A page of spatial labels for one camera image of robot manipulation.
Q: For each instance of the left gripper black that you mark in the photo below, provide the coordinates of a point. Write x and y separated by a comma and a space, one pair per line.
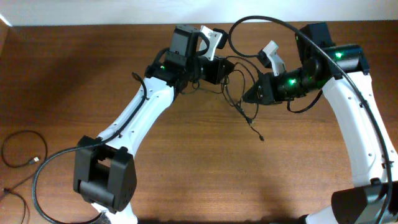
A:
222, 69

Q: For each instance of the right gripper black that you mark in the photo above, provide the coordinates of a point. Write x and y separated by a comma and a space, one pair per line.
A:
264, 90

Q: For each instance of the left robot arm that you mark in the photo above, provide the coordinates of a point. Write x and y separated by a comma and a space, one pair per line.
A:
104, 170

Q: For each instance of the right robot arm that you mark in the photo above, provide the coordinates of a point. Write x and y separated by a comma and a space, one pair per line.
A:
341, 74

